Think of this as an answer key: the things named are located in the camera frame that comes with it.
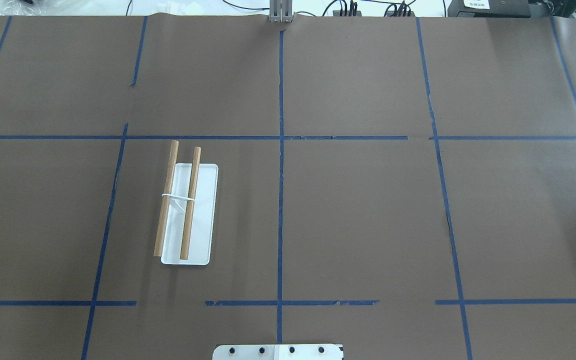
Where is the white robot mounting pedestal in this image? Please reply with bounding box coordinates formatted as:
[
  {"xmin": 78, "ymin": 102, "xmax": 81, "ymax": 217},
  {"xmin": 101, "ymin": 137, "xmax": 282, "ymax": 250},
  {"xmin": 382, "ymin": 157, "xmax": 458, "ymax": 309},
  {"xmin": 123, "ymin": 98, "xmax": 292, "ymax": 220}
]
[{"xmin": 212, "ymin": 343, "xmax": 345, "ymax": 360}]

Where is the black device with label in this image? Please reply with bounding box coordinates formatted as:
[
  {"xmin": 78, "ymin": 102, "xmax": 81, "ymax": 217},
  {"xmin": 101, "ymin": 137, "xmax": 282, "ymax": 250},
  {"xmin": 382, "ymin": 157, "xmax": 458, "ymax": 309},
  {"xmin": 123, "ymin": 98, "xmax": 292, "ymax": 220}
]
[{"xmin": 446, "ymin": 0, "xmax": 531, "ymax": 18}]

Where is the white towel rack with wooden bars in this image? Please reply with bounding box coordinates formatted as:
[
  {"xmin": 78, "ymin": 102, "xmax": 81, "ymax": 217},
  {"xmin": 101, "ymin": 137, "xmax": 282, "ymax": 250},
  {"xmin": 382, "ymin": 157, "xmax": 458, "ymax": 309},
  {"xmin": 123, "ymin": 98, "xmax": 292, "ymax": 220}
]
[{"xmin": 153, "ymin": 140, "xmax": 219, "ymax": 266}]

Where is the grey aluminium frame post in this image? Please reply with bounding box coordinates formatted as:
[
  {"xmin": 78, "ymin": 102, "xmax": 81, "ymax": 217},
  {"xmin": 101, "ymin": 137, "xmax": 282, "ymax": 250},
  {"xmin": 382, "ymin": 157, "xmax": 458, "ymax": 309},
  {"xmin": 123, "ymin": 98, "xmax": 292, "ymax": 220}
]
[{"xmin": 269, "ymin": 0, "xmax": 295, "ymax": 24}]

